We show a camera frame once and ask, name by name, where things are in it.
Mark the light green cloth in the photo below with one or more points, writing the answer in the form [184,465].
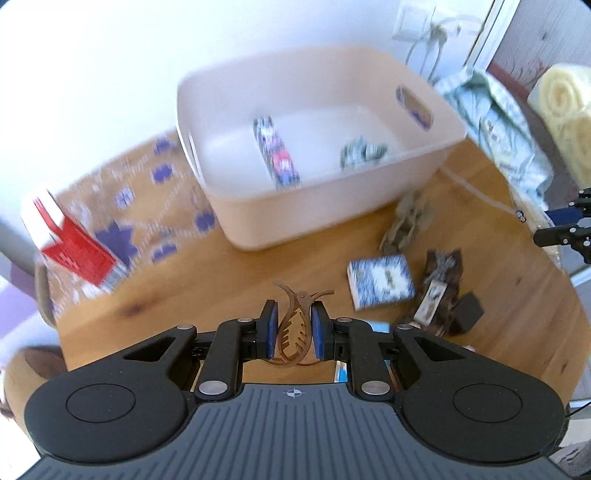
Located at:
[501,131]

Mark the brown wrapped packet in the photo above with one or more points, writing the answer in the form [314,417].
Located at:
[438,290]

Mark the green white small packet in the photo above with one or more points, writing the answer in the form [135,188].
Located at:
[362,153]

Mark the cream rolled towel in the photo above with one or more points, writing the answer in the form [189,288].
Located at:
[565,113]

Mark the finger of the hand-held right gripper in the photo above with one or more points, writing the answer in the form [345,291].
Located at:
[562,215]
[561,235]

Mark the white door frame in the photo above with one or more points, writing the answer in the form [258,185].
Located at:
[489,34]

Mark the brown hair claw clip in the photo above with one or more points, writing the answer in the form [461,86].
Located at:
[295,304]

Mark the light blue card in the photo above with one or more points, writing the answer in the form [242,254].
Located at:
[382,326]

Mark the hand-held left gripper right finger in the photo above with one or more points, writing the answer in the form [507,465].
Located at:
[317,332]

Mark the blue white patterned box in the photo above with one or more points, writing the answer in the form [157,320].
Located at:
[381,281]

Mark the white wall socket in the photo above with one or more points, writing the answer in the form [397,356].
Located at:
[411,21]

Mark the red and white box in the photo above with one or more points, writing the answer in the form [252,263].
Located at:
[74,244]

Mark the colourful long snack packet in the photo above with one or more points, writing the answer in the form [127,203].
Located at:
[278,154]

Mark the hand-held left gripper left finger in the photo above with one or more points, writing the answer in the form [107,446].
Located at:
[271,330]

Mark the wooden desktop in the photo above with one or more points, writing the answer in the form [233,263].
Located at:
[221,286]

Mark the white plastic storage basket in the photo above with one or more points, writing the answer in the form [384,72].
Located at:
[258,217]

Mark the black cube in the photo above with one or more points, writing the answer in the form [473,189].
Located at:
[467,314]

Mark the purple star patterned cloth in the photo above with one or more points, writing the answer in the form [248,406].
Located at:
[157,203]

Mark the beige hair claw clip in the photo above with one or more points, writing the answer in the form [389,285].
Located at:
[408,220]

